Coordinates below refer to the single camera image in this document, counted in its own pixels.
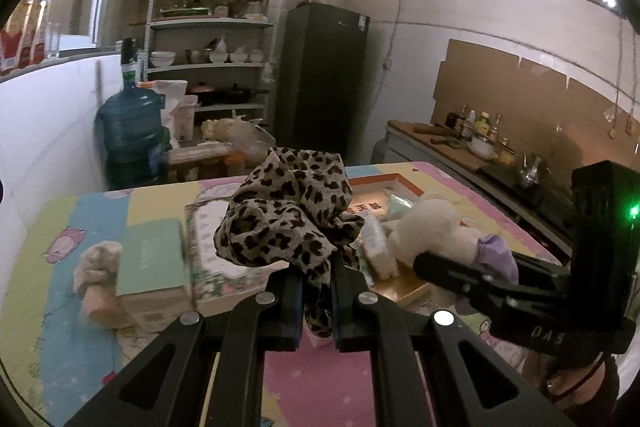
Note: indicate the green shallow tray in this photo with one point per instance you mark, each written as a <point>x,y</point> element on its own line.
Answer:
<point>185,12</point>

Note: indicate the black wok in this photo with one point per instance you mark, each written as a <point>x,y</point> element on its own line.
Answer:
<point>240,96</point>

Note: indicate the cluster of condiment bottles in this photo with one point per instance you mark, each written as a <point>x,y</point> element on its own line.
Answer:
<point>480,124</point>

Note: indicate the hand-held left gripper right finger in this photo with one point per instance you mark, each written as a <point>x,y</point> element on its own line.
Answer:
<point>345,322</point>

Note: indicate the person's right hand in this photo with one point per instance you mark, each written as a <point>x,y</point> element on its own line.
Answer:
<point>555,372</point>

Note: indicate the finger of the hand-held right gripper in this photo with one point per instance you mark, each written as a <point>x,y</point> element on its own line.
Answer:
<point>547,277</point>
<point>450,274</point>

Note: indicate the white bowl on counter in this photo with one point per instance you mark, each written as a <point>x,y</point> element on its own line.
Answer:
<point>484,150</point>

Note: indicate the blue water jug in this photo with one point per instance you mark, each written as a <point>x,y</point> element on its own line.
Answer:
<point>130,127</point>

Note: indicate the floral printed box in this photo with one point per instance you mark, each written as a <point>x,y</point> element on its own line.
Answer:
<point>205,257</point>

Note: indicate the kitchen counter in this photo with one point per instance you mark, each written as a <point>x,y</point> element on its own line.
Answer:
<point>425,157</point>

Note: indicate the green white carton box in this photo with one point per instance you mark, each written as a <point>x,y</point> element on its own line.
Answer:
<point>150,257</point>

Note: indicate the brown cardboard sheet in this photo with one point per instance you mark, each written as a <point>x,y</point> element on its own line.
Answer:
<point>525,97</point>

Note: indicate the white tissue pack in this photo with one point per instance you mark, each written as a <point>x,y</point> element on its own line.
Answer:
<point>377,252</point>

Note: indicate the stack of white bowls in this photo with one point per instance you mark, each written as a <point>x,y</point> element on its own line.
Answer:
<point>163,59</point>

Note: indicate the wooden cutting board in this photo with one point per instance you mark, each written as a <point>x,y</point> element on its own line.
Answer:
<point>415,129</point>

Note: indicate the black induction cooktop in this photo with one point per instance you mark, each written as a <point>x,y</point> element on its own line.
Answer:
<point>500,177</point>

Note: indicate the beige plush toy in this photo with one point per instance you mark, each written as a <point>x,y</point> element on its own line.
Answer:
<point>97,267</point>

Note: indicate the white plush bear purple dress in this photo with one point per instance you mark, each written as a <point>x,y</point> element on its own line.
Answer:
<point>435,227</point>

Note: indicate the dark green fridge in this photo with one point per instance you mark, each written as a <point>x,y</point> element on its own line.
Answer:
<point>320,82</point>

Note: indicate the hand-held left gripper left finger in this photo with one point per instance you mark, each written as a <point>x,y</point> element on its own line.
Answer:
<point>287,317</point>

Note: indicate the white metal shelf rack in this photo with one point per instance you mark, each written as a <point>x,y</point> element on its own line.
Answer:
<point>225,23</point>

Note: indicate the leopard print scarf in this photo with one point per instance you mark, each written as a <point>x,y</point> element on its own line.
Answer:
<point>285,217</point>

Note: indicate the clear plastic bag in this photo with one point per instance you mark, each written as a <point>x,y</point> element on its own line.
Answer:
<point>240,137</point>

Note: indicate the metal kettle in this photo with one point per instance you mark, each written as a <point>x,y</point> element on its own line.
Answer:
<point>532,174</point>

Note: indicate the colourful cartoon table mat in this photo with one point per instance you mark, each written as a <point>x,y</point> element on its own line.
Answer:
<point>60,227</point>

